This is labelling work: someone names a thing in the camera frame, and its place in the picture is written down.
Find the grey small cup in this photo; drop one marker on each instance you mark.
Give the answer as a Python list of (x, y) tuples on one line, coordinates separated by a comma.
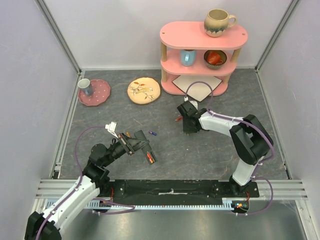
[(85, 86)]

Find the pink three-tier shelf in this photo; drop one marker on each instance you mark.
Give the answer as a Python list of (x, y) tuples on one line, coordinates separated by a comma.
[(191, 35)]

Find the beige ceramic mug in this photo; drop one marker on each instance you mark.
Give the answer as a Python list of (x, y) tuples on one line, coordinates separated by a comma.
[(217, 22)]

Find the orange cup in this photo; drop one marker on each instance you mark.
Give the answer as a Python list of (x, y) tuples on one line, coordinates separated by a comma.
[(214, 58)]

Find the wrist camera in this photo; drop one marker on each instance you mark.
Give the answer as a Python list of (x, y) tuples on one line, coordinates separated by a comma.
[(111, 128), (193, 102)]

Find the black remote control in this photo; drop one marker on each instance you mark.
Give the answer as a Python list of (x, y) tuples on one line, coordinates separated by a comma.
[(148, 149)]

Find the yellow bird plate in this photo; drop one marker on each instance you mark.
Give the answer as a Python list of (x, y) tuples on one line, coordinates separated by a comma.
[(143, 90)]

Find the white square board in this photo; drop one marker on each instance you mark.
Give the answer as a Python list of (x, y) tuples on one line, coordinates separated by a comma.
[(198, 91)]

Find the pink dotted plate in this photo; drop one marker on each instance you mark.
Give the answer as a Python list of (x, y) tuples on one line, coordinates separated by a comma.
[(101, 91)]

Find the slotted cable duct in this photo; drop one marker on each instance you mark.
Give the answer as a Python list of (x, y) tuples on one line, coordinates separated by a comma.
[(226, 205)]

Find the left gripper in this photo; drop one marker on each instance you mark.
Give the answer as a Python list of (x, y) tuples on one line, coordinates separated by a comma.
[(128, 147)]

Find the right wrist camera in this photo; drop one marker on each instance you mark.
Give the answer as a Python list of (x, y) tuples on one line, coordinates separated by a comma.
[(193, 102)]

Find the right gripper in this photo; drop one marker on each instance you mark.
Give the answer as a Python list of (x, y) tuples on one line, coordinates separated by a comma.
[(188, 124)]

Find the red battery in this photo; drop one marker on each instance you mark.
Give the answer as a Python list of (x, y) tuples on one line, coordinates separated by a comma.
[(150, 157)]

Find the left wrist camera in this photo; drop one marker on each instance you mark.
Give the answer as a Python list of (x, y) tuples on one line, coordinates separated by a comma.
[(111, 128)]

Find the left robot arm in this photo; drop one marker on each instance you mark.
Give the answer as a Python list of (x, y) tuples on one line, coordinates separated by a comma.
[(94, 179)]

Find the purple battery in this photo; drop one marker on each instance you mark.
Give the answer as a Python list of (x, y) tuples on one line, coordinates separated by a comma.
[(152, 133)]

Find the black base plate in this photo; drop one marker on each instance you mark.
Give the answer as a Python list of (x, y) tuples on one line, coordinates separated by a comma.
[(175, 192)]

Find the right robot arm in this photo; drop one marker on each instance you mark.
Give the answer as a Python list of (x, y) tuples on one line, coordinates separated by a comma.
[(251, 140)]

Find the light blue mug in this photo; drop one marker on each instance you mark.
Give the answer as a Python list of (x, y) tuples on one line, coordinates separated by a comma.
[(187, 57)]

